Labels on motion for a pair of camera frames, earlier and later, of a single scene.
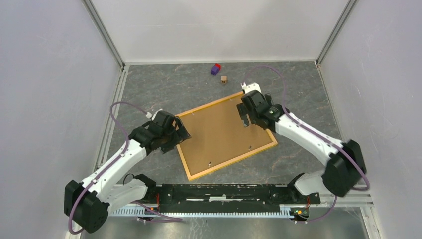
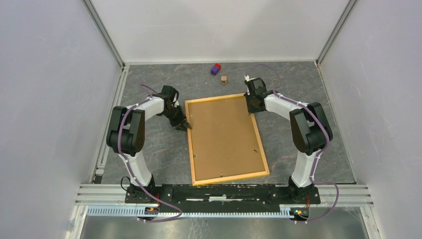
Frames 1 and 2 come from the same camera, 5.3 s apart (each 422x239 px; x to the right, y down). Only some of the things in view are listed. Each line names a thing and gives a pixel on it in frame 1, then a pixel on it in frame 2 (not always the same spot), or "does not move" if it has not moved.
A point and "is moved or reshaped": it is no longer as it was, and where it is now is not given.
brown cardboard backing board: [218, 134] is moved or reshaped
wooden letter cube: [224, 79] does not move
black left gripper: [179, 136] → [181, 118]
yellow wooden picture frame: [204, 173] is moved or reshaped
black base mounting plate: [225, 198] does not move
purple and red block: [216, 68] does not move
